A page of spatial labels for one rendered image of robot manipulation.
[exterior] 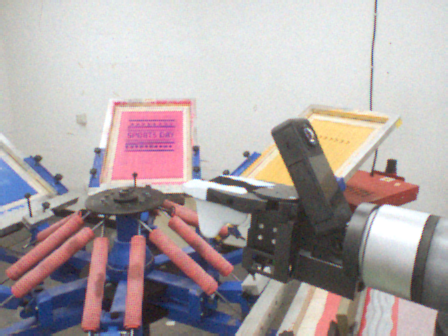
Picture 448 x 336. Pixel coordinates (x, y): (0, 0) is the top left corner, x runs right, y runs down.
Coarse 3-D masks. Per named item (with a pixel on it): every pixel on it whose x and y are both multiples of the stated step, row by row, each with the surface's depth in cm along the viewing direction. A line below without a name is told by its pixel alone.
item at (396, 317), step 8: (328, 312) 121; (320, 320) 118; (328, 320) 117; (336, 320) 116; (392, 320) 110; (400, 320) 109; (408, 320) 108; (416, 320) 107; (424, 320) 107; (432, 320) 106; (320, 328) 114; (328, 328) 113; (360, 328) 110; (392, 328) 107; (400, 328) 106; (408, 328) 105; (416, 328) 104; (424, 328) 104; (432, 328) 103
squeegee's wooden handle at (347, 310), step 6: (360, 294) 119; (342, 300) 107; (348, 300) 106; (354, 300) 110; (342, 306) 104; (348, 306) 104; (354, 306) 109; (336, 312) 103; (342, 312) 101; (348, 312) 102; (354, 312) 108; (336, 318) 102; (342, 318) 101; (348, 318) 101; (354, 318) 107; (342, 324) 101; (348, 324) 101; (342, 330) 102; (348, 330) 101
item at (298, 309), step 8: (304, 288) 132; (312, 288) 133; (296, 296) 128; (304, 296) 127; (312, 296) 132; (296, 304) 123; (304, 304) 124; (288, 312) 120; (296, 312) 119; (304, 312) 123; (288, 320) 116; (296, 320) 116; (280, 328) 113; (288, 328) 112; (296, 328) 115
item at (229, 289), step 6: (228, 282) 138; (234, 282) 137; (240, 282) 136; (222, 288) 135; (228, 288) 134; (234, 288) 133; (240, 288) 132; (264, 288) 128; (222, 294) 135; (228, 294) 133; (234, 294) 132; (222, 300) 135; (228, 300) 134; (234, 300) 133; (252, 300) 130
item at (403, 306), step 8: (368, 288) 129; (328, 296) 130; (336, 296) 129; (368, 296) 124; (328, 304) 125; (336, 304) 124; (400, 304) 116; (408, 304) 115; (416, 304) 114; (392, 312) 114; (400, 312) 113; (408, 312) 112; (416, 312) 111; (424, 312) 110; (432, 312) 109
